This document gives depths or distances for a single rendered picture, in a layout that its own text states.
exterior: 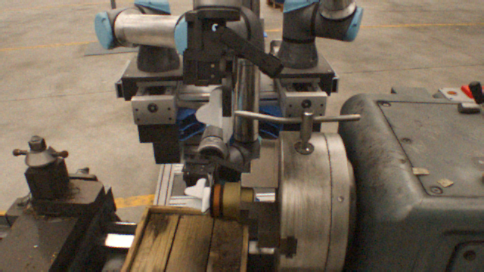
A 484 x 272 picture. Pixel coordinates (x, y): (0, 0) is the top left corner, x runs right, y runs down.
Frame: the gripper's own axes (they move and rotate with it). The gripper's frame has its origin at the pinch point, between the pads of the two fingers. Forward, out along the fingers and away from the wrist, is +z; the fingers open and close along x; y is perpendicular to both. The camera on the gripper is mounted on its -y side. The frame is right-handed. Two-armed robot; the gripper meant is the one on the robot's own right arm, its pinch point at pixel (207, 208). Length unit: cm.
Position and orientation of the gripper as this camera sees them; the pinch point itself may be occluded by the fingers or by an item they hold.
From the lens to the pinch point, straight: 85.2
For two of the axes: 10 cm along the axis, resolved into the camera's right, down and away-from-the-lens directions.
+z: -0.8, 5.0, -8.6
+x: 0.0, -8.6, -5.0
